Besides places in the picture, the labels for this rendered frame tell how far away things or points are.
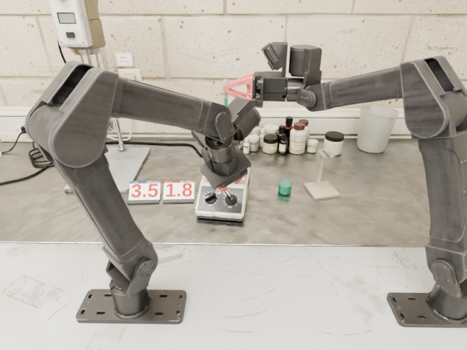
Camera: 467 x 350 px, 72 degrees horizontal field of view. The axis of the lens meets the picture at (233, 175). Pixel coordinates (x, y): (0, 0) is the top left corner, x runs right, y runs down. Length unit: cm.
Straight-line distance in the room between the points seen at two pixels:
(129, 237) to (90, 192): 11
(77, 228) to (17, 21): 85
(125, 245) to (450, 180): 54
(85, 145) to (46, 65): 107
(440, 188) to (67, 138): 57
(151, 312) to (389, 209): 68
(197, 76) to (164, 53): 14
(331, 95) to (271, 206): 37
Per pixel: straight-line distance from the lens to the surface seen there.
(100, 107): 43
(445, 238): 66
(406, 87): 60
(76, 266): 82
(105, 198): 50
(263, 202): 94
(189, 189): 96
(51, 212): 103
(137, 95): 47
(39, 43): 148
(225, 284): 71
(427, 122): 59
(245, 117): 65
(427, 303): 77
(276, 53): 78
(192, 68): 131
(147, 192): 98
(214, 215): 86
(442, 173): 63
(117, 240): 55
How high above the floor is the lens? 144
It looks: 31 degrees down
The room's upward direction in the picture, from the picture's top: straight up
